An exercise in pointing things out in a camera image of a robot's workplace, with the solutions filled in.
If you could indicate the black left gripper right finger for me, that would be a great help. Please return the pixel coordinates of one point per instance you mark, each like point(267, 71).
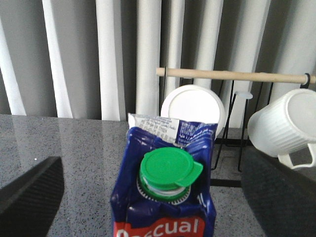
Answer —
point(282, 200)

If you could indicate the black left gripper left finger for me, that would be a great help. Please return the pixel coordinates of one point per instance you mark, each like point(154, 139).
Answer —
point(29, 203)

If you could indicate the blue white milk carton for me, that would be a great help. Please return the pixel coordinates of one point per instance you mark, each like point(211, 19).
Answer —
point(163, 185)

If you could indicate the white ribbed mug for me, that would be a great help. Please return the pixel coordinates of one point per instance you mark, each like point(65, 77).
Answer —
point(286, 125)

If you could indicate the white smiley face mug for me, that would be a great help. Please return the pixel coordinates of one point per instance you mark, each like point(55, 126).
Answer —
point(194, 103)

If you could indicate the grey pleated curtain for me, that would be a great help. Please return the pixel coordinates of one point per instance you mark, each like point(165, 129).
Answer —
point(97, 59)

